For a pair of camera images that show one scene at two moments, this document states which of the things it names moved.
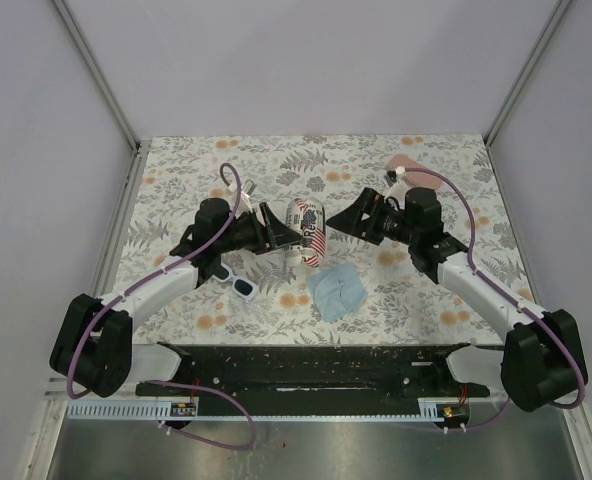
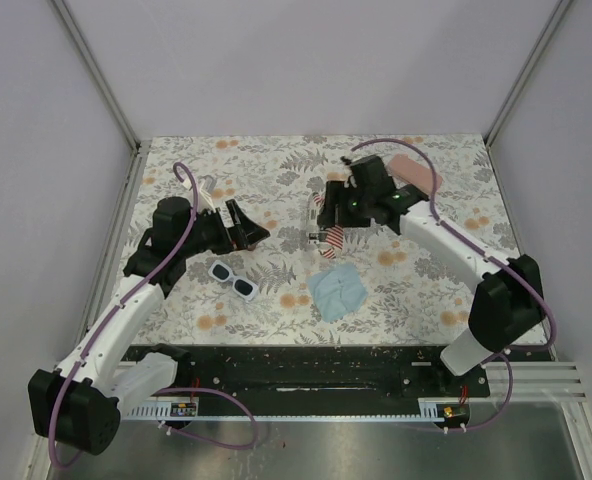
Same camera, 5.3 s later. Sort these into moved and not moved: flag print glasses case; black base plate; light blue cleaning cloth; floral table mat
Moved: flag print glasses case
Not moved: floral table mat; light blue cleaning cloth; black base plate
